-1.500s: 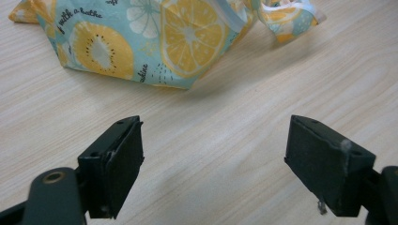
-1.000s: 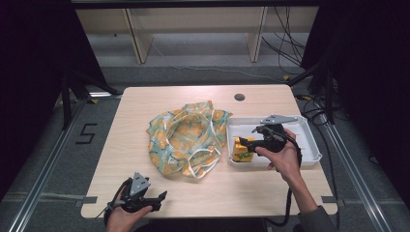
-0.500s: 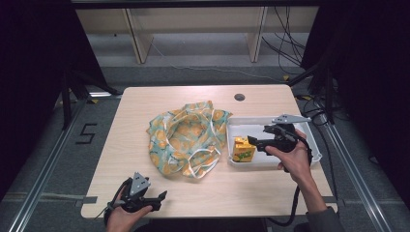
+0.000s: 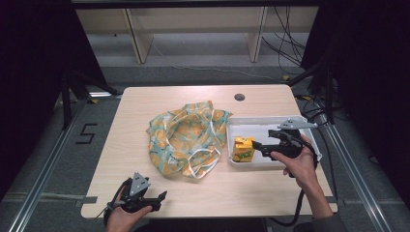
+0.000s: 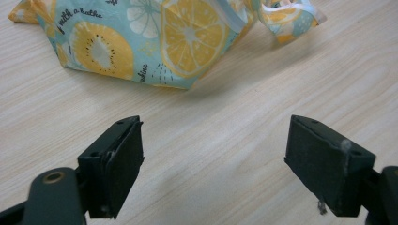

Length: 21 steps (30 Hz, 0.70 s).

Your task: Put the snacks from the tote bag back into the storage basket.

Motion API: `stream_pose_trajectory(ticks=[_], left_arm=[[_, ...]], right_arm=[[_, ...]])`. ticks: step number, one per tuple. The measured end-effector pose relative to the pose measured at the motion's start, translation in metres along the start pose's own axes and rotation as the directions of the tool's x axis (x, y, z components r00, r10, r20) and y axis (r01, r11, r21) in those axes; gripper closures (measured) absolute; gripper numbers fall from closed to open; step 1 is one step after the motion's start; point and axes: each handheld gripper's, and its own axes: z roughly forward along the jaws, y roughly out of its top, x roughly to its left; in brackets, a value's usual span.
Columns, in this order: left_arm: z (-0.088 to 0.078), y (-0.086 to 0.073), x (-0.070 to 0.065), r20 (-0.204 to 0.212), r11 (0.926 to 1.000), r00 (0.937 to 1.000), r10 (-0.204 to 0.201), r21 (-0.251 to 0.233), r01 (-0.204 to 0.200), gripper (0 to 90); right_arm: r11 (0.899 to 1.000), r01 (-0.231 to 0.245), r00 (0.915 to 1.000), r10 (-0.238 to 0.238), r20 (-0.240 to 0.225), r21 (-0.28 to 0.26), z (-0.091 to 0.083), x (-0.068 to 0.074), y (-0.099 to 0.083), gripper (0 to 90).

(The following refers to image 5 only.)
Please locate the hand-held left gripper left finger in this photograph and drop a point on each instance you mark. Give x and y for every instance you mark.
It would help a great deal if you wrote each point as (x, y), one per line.
(115, 168)

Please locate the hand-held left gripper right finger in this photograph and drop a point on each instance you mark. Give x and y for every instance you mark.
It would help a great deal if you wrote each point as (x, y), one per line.
(325, 168)

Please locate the teal bag with orange print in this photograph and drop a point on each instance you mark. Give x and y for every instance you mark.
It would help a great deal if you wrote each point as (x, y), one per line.
(187, 34)

